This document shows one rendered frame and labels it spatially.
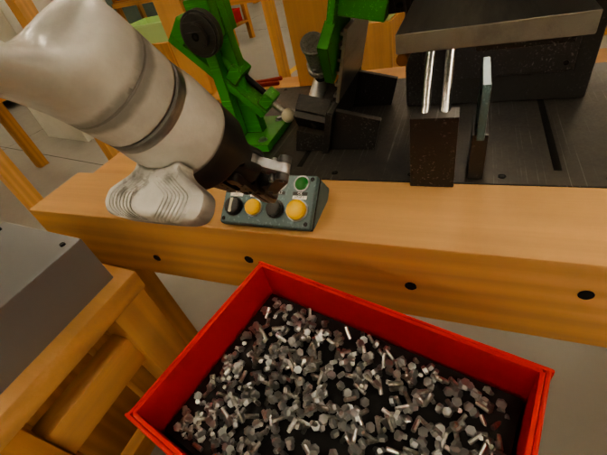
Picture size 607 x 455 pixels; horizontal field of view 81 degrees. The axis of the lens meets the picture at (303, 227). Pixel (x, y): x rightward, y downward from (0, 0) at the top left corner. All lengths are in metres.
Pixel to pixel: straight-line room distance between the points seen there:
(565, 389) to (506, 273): 0.98
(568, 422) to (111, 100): 1.36
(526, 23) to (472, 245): 0.23
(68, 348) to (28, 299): 0.09
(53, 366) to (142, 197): 0.39
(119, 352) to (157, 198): 0.48
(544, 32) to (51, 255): 0.64
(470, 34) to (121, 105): 0.30
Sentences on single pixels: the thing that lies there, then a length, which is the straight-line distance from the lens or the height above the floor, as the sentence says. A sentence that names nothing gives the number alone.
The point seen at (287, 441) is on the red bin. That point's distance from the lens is 0.37.
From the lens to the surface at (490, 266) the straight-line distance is 0.48.
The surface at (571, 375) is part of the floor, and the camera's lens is 1.47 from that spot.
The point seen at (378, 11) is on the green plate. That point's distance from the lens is 0.59.
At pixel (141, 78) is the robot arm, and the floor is 1.18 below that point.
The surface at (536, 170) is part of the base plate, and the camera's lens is 0.60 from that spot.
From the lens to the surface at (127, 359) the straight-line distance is 0.74.
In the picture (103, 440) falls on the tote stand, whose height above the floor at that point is 0.17.
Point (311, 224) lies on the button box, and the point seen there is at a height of 0.91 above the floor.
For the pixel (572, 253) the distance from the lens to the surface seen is 0.49.
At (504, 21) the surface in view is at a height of 1.13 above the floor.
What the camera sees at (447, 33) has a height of 1.13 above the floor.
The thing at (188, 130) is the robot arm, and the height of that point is 1.14.
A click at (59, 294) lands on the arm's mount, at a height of 0.90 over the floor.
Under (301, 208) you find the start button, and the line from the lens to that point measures 0.49.
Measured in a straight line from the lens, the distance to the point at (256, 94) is 0.76.
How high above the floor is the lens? 1.23
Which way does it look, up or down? 40 degrees down
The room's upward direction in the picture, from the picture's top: 15 degrees counter-clockwise
